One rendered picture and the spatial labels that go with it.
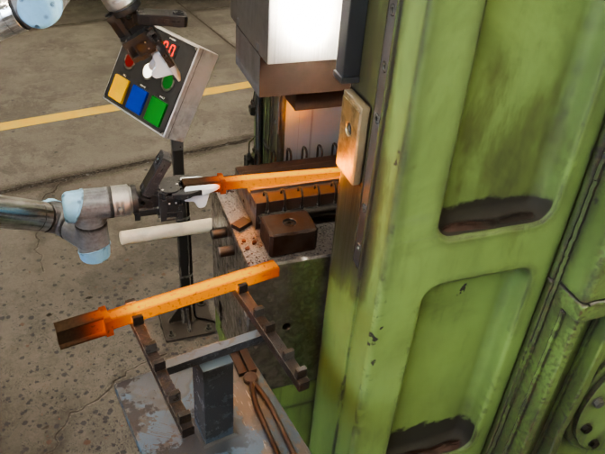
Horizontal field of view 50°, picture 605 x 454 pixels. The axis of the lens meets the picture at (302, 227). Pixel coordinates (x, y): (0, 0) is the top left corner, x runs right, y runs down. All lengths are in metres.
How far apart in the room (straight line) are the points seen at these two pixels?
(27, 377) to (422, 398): 1.47
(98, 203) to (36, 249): 1.64
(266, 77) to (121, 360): 1.46
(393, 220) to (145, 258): 1.94
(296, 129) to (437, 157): 0.72
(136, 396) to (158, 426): 0.09
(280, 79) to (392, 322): 0.58
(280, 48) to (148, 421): 0.80
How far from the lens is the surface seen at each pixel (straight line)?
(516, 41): 1.23
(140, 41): 1.54
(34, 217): 1.63
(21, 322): 2.81
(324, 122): 1.84
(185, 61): 1.94
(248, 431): 1.38
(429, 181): 1.19
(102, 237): 1.60
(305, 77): 1.45
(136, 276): 2.92
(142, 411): 1.42
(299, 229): 1.52
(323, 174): 1.67
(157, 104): 1.97
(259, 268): 1.31
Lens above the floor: 1.87
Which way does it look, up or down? 36 degrees down
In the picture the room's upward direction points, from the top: 4 degrees clockwise
